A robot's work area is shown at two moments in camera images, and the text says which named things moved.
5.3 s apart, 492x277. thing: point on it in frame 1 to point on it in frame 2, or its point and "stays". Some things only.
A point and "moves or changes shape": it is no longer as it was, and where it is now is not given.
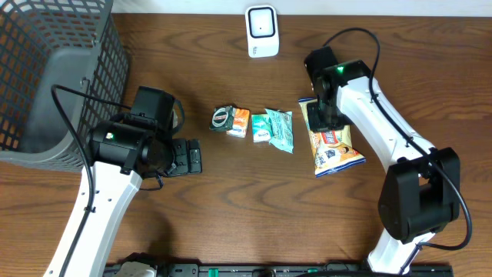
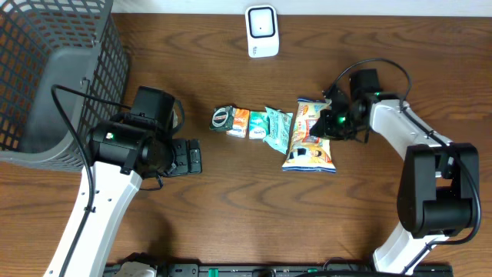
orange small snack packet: x=240 y=122 stays
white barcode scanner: x=262 y=27 stays
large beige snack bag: x=332 y=150 moves or changes shape
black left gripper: x=186 y=156 stays
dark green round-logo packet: x=221 y=118 stays
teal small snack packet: x=261 y=128 moves or changes shape
